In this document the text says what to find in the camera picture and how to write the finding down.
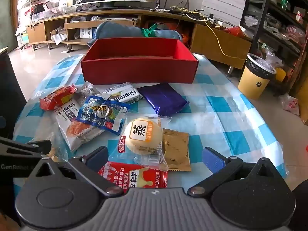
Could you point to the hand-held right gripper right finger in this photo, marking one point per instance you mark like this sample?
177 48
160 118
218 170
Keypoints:
212 160

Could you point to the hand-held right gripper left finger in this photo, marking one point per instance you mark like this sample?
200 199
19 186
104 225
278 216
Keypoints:
96 156

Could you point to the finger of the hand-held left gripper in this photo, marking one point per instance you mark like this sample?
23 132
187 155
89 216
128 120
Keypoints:
39 146

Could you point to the yellow snack packet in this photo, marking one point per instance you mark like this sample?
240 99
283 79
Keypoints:
175 149

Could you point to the white noodle snack packet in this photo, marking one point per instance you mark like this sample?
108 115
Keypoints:
65 116

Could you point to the blue snack packet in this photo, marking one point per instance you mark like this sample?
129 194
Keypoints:
101 115

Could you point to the red packet with white label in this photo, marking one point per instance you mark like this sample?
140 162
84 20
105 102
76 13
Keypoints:
134 178

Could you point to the clear packet with round bun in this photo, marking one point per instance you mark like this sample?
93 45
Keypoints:
142 134

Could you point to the crinkled red snack packet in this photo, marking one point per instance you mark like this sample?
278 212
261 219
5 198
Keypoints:
57 98

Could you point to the silver snack packet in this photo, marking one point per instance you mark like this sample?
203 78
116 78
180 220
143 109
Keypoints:
87 90

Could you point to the white wafer packet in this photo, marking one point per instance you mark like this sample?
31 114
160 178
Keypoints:
125 95

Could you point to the purple foil packet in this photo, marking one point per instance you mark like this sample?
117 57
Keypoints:
163 98

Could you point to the red cardboard box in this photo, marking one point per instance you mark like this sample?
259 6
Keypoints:
139 71

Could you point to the blue checkered tablecloth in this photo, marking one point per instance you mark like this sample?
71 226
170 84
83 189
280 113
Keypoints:
228 115

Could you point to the black object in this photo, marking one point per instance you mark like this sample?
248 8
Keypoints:
9 96

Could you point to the yellow trash bin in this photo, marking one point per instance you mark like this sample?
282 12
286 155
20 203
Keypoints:
252 86

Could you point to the pink printed plastic bag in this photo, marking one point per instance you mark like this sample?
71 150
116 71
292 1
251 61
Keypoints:
290 104

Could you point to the wooden side cabinet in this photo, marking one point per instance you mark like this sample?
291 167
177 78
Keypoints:
302 101

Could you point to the white cardboard box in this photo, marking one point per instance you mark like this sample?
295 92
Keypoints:
87 32

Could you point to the framed glass board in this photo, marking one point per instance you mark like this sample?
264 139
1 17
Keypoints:
9 24

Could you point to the blue bolster cushion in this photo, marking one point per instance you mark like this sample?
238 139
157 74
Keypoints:
115 30

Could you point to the red plastic bag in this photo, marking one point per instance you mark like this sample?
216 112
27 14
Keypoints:
237 31

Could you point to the wooden television cabinet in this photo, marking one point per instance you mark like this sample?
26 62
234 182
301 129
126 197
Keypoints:
108 13

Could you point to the black metal shelf rack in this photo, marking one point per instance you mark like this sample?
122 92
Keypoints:
263 4

